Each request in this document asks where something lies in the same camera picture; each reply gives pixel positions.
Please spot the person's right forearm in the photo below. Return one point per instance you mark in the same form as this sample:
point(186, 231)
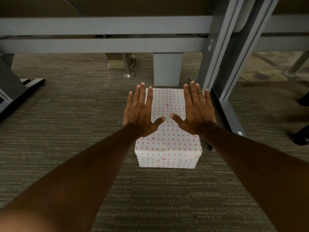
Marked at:
point(256, 173)

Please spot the grey slanted desk leg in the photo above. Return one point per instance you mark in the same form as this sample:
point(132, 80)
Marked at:
point(231, 57)

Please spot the black chair caster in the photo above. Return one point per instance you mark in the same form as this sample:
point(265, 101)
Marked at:
point(304, 99)
point(300, 135)

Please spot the person's left forearm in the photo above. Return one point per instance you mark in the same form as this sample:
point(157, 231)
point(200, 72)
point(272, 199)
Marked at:
point(77, 176)

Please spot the person's left thumb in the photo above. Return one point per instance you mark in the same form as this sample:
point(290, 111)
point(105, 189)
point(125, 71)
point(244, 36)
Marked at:
point(158, 123)

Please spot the grey desk frame crossbeams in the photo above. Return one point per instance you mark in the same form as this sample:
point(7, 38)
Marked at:
point(96, 33)

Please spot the grey desk crossbeam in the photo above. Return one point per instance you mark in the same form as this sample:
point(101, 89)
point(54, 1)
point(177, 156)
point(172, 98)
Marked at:
point(282, 33)

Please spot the person's right little finger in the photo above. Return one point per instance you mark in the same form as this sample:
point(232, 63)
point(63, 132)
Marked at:
point(208, 100)

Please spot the person's left little finger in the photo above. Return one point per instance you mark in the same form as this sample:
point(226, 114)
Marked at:
point(130, 101)

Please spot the beige floor box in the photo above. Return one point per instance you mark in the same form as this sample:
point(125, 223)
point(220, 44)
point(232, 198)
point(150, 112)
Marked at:
point(114, 60)

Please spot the person's left hand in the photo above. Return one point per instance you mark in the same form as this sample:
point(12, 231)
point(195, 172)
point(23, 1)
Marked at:
point(137, 118)

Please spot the grey desk leg column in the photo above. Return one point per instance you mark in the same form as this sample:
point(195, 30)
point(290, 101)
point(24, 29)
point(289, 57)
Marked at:
point(167, 68)

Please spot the person's right thumb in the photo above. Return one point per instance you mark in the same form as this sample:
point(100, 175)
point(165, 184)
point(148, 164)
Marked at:
point(178, 121)

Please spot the slanted chrome leg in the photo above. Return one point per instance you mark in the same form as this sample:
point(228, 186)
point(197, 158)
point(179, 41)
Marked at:
point(297, 64)

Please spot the person's right hand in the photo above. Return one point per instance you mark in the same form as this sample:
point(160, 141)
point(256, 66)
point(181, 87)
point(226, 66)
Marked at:
point(199, 118)

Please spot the person's left middle finger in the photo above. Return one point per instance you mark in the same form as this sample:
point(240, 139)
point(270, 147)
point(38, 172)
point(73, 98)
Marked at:
point(143, 94)

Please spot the heart-print wrapped gift box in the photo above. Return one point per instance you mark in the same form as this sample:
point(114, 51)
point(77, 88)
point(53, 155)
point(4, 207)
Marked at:
point(169, 144)

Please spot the dark grey desk foot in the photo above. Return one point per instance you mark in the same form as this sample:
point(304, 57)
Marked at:
point(12, 89)

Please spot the chrome pole with round base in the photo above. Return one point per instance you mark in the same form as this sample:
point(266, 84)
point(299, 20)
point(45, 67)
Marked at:
point(127, 67)

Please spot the person's right middle finger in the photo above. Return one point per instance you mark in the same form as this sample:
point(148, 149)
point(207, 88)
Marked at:
point(194, 93)

